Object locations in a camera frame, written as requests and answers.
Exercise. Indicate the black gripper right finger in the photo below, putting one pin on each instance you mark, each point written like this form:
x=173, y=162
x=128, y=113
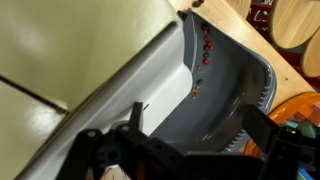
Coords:
x=263, y=130

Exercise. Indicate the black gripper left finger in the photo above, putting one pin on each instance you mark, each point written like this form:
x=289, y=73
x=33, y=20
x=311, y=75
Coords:
x=137, y=116

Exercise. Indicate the white box with green lid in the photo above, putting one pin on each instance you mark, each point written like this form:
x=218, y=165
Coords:
x=66, y=50

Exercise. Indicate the clear jar of foam blocks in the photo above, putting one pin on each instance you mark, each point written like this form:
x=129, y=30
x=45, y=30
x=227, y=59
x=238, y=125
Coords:
x=300, y=113

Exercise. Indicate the grey plastic dustpan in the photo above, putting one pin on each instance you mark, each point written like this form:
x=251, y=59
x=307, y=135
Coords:
x=226, y=93

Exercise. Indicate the round wooden discs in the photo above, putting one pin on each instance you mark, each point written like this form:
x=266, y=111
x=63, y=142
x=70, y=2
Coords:
x=313, y=56

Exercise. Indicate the spilled dried beans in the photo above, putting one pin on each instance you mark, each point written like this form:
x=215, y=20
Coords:
x=206, y=45

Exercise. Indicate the round wooden stool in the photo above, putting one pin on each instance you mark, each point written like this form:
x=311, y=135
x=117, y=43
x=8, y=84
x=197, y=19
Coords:
x=293, y=23
x=240, y=6

